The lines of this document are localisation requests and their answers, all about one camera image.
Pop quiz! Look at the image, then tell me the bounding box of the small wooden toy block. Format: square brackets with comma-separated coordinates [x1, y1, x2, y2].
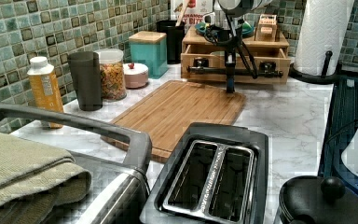
[255, 14, 278, 42]

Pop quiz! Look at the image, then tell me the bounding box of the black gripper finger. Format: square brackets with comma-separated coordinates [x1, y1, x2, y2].
[225, 51, 236, 93]
[237, 43, 258, 79]

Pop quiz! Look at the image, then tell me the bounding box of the black paper towel holder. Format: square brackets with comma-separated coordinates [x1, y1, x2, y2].
[288, 50, 342, 85]

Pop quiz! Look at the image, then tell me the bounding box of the dark grey tumbler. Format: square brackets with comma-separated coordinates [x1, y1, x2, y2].
[68, 51, 103, 111]

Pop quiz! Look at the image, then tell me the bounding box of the green toy vegetable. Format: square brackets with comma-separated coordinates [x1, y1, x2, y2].
[242, 21, 255, 35]

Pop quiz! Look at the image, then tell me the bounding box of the teal canister wooden lid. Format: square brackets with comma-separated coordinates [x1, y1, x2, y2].
[129, 31, 168, 79]

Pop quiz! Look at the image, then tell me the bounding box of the wooden drawer with black handle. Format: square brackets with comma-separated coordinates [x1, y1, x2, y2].
[181, 44, 291, 84]

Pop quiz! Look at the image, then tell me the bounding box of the pink lidded bowl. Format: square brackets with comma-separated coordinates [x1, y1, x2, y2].
[124, 63, 148, 89]

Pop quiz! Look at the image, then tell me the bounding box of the black pot lid with knob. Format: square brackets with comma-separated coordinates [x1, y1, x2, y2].
[278, 175, 358, 224]

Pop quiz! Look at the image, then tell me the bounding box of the stainless toaster oven with handle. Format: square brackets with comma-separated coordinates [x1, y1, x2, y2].
[0, 104, 151, 224]

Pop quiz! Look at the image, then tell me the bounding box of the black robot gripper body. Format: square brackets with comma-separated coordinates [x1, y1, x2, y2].
[204, 17, 243, 58]

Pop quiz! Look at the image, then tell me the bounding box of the wooden spoon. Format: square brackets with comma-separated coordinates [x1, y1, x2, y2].
[175, 0, 190, 27]

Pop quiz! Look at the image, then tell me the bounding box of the cinnamon cereal box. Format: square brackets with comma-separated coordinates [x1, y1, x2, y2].
[170, 0, 213, 25]

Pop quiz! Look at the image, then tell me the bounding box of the white paper towel roll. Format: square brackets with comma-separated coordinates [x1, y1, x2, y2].
[294, 0, 354, 76]

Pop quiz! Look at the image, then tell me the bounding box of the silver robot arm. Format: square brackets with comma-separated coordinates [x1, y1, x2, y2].
[204, 0, 272, 93]

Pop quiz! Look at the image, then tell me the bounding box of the teal plate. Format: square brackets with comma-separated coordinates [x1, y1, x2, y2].
[195, 22, 255, 38]

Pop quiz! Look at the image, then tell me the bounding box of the black utensil holder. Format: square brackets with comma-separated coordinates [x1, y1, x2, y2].
[157, 20, 185, 64]

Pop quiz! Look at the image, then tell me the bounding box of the black two-slot toaster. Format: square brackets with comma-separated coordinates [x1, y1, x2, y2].
[140, 122, 269, 224]

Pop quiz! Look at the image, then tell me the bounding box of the bamboo cutting board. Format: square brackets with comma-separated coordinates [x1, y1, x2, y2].
[111, 80, 246, 163]

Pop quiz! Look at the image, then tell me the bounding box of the glass jar of cereal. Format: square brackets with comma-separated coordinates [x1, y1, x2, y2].
[96, 49, 127, 100]

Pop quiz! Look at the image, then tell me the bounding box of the olive green towel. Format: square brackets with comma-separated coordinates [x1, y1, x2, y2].
[0, 133, 91, 224]

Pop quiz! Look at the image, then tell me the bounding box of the orange juice bottle white cap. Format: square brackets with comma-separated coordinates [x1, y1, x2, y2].
[27, 56, 63, 112]

